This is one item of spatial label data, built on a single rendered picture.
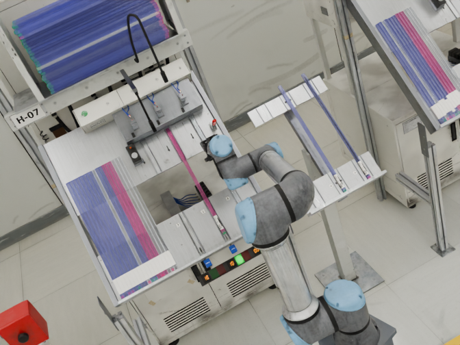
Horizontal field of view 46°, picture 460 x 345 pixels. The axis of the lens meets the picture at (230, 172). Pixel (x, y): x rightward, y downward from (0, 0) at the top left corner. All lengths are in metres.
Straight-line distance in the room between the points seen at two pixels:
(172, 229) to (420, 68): 1.23
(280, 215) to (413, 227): 1.58
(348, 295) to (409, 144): 1.22
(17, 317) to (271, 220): 1.17
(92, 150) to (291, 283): 1.04
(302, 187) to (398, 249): 1.45
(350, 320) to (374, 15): 1.34
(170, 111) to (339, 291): 0.97
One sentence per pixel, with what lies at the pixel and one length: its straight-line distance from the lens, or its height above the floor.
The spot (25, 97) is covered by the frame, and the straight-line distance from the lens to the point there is 2.24.
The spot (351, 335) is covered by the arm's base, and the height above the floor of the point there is 0.63.
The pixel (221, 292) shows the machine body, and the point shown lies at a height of 0.19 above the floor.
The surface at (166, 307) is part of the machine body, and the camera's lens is 2.61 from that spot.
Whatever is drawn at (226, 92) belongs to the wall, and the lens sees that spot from 4.02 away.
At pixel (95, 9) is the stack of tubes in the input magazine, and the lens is 2.07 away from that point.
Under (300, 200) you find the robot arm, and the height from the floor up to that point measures 1.15.
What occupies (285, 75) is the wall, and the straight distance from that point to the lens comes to 4.19.
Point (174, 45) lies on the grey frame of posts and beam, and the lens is 2.20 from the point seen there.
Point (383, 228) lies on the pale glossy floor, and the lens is 2.97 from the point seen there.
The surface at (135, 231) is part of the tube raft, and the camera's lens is 2.11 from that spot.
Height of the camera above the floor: 2.08
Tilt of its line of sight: 34 degrees down
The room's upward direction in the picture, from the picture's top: 23 degrees counter-clockwise
